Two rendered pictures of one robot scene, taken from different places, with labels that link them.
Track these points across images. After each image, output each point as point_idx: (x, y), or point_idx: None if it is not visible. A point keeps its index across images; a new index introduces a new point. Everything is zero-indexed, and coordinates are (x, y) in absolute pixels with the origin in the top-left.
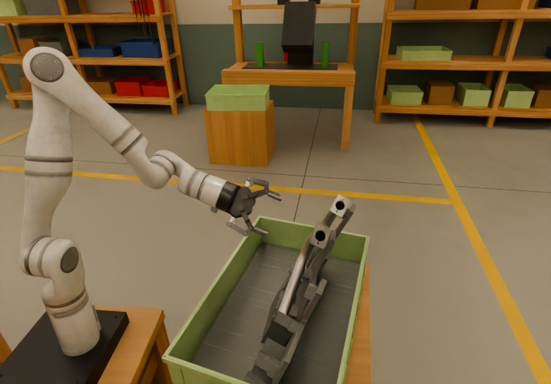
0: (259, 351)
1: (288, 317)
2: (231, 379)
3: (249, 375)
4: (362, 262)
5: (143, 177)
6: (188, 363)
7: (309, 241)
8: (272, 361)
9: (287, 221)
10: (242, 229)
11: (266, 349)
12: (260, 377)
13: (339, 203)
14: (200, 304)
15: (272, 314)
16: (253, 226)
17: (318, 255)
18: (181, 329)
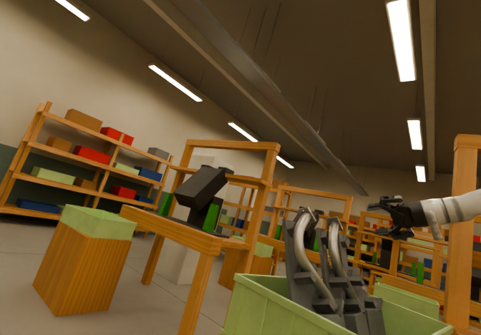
0: (373, 297)
1: (353, 276)
2: (390, 302)
3: (379, 301)
4: (268, 275)
5: None
6: (426, 316)
7: (342, 228)
8: (363, 290)
9: (334, 324)
10: (398, 231)
11: (366, 309)
12: (371, 308)
13: (301, 218)
14: (441, 330)
15: (362, 315)
16: (389, 229)
17: (324, 256)
18: (449, 328)
